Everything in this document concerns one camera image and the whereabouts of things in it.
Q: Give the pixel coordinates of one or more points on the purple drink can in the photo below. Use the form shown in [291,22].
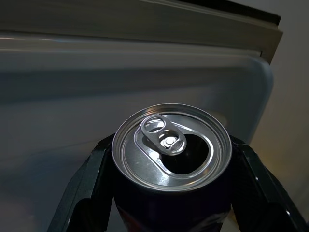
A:
[144,169]

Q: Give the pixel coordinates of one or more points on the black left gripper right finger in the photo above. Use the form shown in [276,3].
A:
[260,198]

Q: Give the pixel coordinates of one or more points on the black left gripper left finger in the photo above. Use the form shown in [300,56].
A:
[89,188]

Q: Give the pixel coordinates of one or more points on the translucent fridge door bin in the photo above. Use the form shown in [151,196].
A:
[72,96]

